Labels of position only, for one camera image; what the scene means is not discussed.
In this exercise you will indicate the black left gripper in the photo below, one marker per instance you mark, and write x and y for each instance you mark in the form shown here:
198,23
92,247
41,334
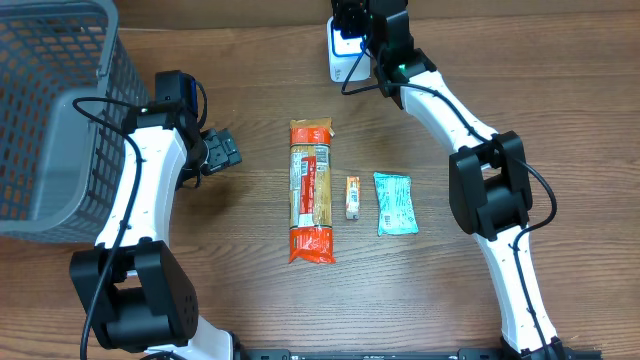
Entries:
221,151

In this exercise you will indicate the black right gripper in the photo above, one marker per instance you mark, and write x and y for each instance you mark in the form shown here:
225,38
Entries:
340,11

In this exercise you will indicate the orange noodle packet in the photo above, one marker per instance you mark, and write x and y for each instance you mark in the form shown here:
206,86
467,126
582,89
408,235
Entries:
310,194

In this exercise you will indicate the small orange white box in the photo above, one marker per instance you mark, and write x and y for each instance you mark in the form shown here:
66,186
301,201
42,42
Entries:
352,202

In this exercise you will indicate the teal wet wipes pack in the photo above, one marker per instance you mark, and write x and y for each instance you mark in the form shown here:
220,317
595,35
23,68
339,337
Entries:
396,212

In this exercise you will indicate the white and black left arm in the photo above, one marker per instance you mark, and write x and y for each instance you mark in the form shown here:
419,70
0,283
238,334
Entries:
135,294

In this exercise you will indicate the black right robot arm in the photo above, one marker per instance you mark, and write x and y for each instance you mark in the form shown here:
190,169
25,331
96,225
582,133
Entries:
490,193

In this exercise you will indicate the white barcode scanner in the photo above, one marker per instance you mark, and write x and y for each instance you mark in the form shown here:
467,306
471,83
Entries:
343,53

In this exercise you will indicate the grey plastic mesh basket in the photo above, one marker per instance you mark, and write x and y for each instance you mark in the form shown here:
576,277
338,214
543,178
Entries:
61,61

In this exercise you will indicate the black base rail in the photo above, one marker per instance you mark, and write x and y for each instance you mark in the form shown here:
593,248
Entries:
284,354

